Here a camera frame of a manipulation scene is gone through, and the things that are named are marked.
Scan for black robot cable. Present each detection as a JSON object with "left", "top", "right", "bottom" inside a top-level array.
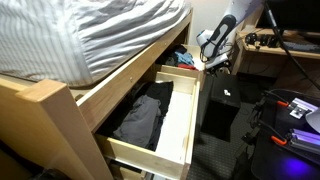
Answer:
[{"left": 263, "top": 1, "right": 320, "bottom": 91}]

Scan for wooden desk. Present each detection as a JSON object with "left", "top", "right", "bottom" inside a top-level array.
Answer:
[{"left": 231, "top": 7, "right": 320, "bottom": 97}]

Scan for purple metal rail upper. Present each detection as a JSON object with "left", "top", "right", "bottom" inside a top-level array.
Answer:
[{"left": 288, "top": 98, "right": 317, "bottom": 119}]

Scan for red cloth in drawer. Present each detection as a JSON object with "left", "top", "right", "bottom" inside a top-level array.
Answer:
[{"left": 178, "top": 64, "right": 198, "bottom": 71}]

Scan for black folded garment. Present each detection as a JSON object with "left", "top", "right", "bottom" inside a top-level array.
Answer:
[{"left": 134, "top": 82, "right": 174, "bottom": 151}]

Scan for black keyboard on desk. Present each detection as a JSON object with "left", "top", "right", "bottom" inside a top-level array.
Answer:
[{"left": 283, "top": 41, "right": 320, "bottom": 53}]

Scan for purple metal rail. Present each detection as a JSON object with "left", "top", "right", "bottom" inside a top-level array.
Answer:
[
  {"left": 288, "top": 98, "right": 317, "bottom": 119},
  {"left": 289, "top": 129, "right": 320, "bottom": 155}
]

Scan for orange clamp lower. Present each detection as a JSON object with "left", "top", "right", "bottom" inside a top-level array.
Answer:
[{"left": 258, "top": 120, "right": 287, "bottom": 146}]

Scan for striped grey white bedding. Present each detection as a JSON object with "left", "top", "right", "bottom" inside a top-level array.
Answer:
[{"left": 0, "top": 0, "right": 191, "bottom": 87}]

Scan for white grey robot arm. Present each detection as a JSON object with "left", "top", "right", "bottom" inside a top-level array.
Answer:
[{"left": 196, "top": 0, "right": 263, "bottom": 69}]

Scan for orange clamp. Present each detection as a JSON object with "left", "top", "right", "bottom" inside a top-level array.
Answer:
[
  {"left": 258, "top": 120, "right": 287, "bottom": 146},
  {"left": 264, "top": 91, "right": 289, "bottom": 107}
]

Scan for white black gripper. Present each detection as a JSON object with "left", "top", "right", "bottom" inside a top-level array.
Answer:
[{"left": 196, "top": 15, "right": 236, "bottom": 69}]

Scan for grey folded garment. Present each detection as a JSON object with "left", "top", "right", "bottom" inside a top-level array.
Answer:
[{"left": 113, "top": 95, "right": 161, "bottom": 148}]

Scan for purple metal rail lower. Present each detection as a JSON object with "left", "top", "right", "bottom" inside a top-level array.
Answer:
[{"left": 289, "top": 129, "right": 320, "bottom": 155}]

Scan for black box bin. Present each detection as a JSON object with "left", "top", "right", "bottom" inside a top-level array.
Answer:
[{"left": 201, "top": 73, "right": 241, "bottom": 141}]

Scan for wooden bed frame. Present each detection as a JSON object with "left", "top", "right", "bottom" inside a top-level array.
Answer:
[{"left": 0, "top": 15, "right": 199, "bottom": 180}]

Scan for black headphones on desk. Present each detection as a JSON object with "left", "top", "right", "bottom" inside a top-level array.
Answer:
[{"left": 245, "top": 33, "right": 280, "bottom": 48}]

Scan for blue cloth in drawer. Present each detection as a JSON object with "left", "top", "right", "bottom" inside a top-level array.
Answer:
[{"left": 175, "top": 52, "right": 194, "bottom": 65}]

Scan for orange clamp upper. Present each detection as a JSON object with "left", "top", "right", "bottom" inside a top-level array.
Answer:
[{"left": 264, "top": 91, "right": 289, "bottom": 107}]

